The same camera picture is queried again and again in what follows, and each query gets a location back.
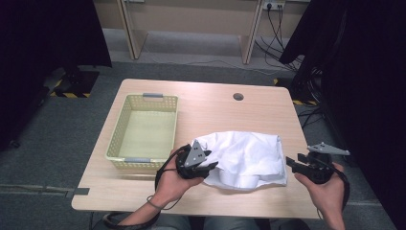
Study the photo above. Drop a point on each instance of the white shirt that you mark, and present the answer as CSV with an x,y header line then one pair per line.
x,y
249,156

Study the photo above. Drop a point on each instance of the person's left hand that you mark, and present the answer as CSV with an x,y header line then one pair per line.
x,y
170,188

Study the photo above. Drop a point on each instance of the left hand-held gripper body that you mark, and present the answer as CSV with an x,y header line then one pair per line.
x,y
191,163

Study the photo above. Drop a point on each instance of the yellow-green plastic basket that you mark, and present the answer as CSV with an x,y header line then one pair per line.
x,y
146,134

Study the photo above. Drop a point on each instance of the black curtain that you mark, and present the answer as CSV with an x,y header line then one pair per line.
x,y
367,80
48,32

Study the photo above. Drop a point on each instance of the white power outlet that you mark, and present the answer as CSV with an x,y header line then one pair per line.
x,y
274,5

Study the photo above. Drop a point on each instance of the person's right leg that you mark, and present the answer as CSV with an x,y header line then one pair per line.
x,y
230,224

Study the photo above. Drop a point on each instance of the black stand base striped tape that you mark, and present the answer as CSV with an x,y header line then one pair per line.
x,y
81,83
300,91

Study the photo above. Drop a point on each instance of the person's leg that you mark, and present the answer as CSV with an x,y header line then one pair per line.
x,y
175,224
230,224

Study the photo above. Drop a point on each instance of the beige wooden desk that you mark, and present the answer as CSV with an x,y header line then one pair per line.
x,y
191,16

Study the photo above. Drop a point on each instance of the person's left leg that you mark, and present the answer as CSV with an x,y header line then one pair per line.
x,y
175,224

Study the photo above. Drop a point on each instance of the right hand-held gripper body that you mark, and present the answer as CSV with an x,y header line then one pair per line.
x,y
320,171

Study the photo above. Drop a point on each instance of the person's right hand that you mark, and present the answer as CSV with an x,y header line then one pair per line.
x,y
328,196

